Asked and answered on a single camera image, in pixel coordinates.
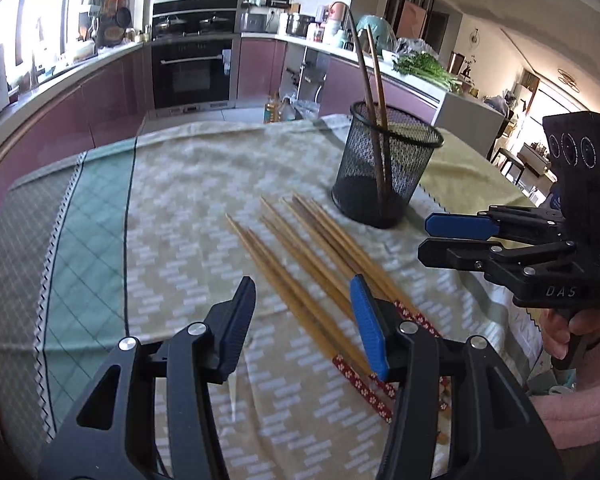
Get cooking oil bottle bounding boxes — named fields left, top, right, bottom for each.
left=264, top=96, right=301, bottom=125

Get black mesh utensil holder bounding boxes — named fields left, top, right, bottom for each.
left=331, top=101, right=446, bottom=230

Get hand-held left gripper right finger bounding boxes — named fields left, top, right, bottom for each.
left=349, top=274, right=566, bottom=480

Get black integrated stove hood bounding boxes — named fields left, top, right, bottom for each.
left=151, top=0, right=241, bottom=40

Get pink kettle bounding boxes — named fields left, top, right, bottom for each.
left=328, top=1, right=350, bottom=36

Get dark stool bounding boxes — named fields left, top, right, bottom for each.
left=494, top=147, right=527, bottom=183

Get kitchen window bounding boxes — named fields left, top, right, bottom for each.
left=0, top=0, right=96, bottom=91

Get clear plastic bag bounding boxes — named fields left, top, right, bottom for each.
left=394, top=36, right=438, bottom=58

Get floral-end bamboo chopstick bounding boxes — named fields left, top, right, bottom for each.
left=366, top=26, right=395, bottom=201
left=346, top=9, right=388, bottom=211

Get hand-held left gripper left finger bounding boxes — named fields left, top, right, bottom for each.
left=37, top=276, right=257, bottom=480

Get purple kitchen base cabinets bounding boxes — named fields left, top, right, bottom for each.
left=237, top=35, right=441, bottom=126
left=0, top=42, right=153, bottom=206

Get green leafy vegetables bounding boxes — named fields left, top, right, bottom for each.
left=392, top=51, right=463, bottom=93

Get pile of bamboo chopsticks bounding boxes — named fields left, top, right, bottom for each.
left=225, top=192, right=453, bottom=446

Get black built-in oven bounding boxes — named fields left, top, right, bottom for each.
left=151, top=39, right=234, bottom=109

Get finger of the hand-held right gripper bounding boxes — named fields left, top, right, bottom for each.
left=417, top=238, right=578, bottom=277
left=424, top=204, right=566, bottom=241

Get steel stockpot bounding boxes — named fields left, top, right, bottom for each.
left=286, top=13, right=315, bottom=37

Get person's right hand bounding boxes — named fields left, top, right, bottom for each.
left=540, top=295, right=600, bottom=361

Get patchwork patterned tablecloth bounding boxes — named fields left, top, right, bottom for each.
left=0, top=114, right=543, bottom=480

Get kitchen faucet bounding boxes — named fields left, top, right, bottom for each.
left=30, top=50, right=48, bottom=88

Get ring ceiling lamp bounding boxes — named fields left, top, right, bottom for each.
left=557, top=67, right=581, bottom=92

